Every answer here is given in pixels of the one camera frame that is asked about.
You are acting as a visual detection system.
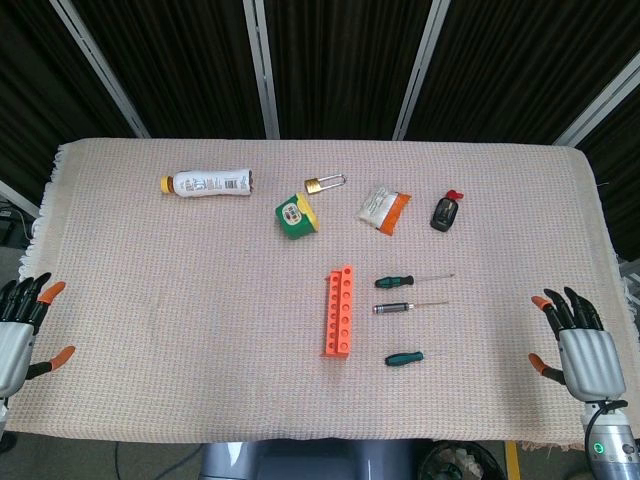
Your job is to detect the silver metal precision screwdriver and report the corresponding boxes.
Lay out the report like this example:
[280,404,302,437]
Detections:
[372,300,450,315]

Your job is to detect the beige woven tablecloth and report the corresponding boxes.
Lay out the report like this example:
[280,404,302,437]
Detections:
[3,138,640,450]

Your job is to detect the black waste bin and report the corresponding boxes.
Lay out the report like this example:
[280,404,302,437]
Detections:
[419,439,506,480]

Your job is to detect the orange screwdriver holder rack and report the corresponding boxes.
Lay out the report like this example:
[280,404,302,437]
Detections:
[320,265,357,359]

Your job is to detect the white bottle yellow cap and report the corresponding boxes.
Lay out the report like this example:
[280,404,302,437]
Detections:
[160,169,256,199]

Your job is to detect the small black bottle red cap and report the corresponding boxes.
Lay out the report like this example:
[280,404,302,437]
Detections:
[429,189,465,233]

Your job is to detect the green box yellow lid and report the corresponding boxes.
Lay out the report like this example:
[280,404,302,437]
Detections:
[274,193,321,241]

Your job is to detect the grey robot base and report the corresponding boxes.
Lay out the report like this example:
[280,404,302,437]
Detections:
[199,438,435,480]

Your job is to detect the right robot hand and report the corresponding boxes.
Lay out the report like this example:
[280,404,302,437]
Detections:
[528,286,628,403]

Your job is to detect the white orange snack packet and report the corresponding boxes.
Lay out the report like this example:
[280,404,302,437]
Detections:
[355,186,413,236]

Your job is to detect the slim green black screwdriver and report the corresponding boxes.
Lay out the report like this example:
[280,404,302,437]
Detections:
[374,272,456,290]

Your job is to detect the aluminium partition post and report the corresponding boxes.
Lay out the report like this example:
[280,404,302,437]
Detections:
[0,178,40,220]
[242,0,281,140]
[553,63,640,147]
[48,0,151,140]
[392,0,451,141]

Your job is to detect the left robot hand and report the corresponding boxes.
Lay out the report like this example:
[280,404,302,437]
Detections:
[0,272,77,399]

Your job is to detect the brass padlock long shackle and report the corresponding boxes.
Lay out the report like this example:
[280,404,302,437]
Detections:
[304,172,347,196]

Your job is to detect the stubby green black screwdriver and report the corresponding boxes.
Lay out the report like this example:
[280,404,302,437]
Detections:
[384,351,447,368]

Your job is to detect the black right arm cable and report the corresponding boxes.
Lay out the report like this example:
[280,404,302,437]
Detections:
[583,399,629,480]

